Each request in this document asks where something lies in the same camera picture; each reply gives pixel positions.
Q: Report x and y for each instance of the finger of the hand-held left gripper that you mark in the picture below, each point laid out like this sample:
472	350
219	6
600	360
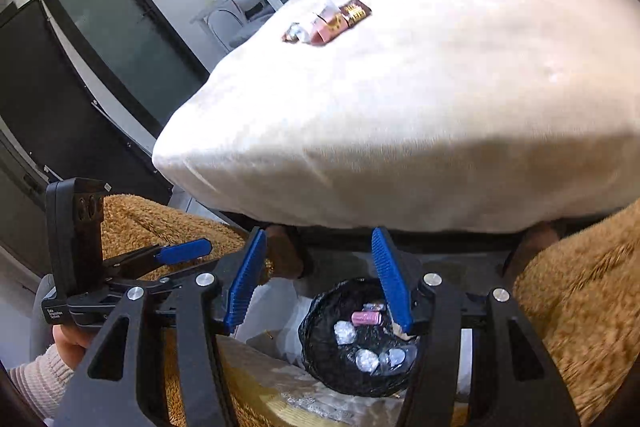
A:
182	278
185	251

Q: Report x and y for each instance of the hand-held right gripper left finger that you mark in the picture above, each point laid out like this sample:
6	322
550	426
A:
245	287

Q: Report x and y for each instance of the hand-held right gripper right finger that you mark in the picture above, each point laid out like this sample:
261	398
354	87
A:
395	282

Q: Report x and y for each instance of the pink white wrapper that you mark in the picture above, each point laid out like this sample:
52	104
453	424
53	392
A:
366	318

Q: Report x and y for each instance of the white tissue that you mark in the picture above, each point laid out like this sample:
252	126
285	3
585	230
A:
345	333

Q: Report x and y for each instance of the clear plastic cup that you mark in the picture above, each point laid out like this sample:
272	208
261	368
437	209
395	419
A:
397	357

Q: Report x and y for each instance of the white plastic ball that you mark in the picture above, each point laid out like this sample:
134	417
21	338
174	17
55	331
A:
367	360

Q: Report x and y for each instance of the bin with black bag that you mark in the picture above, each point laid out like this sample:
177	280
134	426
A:
325	372

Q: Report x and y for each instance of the person's left hand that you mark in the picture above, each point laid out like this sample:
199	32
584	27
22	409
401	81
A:
72	341

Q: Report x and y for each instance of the white plastic bag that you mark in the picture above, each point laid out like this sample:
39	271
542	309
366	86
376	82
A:
285	307

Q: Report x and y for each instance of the person's left leg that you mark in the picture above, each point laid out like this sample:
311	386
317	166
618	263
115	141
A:
150	222

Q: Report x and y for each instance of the brown bed leg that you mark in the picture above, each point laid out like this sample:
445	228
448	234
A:
286	252
535	241

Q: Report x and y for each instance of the yellow cardboard box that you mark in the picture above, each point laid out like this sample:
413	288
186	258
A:
260	382

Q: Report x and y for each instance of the black wardrobe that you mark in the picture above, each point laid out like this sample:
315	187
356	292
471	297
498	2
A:
60	107

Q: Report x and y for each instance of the bed with beige blanket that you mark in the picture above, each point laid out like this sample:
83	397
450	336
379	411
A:
400	132

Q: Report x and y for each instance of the frosted glass door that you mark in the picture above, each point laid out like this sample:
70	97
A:
115	27

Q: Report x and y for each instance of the grey cushion chair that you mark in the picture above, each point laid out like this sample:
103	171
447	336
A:
240	14

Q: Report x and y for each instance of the crumpled white printed wrapper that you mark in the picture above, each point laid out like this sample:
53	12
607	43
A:
295	33

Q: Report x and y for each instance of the pink snack wrapper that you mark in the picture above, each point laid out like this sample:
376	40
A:
327	29

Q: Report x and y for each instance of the dark brown snack wrapper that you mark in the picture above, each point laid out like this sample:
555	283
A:
357	12

